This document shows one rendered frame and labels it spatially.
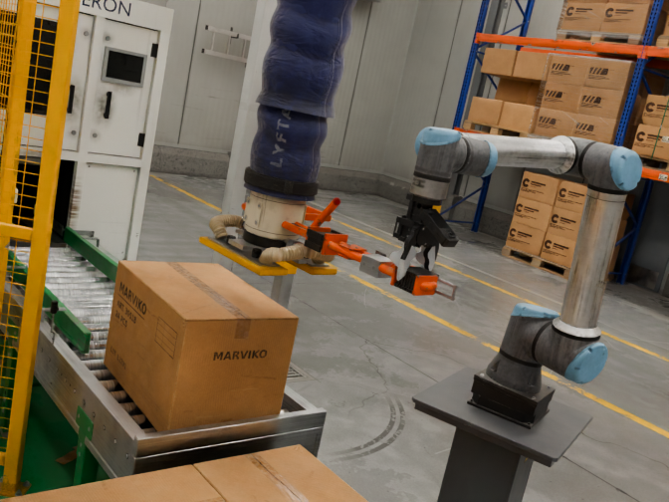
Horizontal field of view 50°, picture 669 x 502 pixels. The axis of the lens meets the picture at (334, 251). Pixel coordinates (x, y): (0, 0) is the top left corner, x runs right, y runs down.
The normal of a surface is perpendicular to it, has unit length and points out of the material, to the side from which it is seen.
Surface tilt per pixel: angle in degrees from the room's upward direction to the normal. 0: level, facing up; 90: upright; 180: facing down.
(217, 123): 90
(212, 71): 90
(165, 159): 89
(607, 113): 90
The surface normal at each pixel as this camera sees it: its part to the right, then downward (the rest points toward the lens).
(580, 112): -0.77, -0.03
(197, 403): 0.57, 0.28
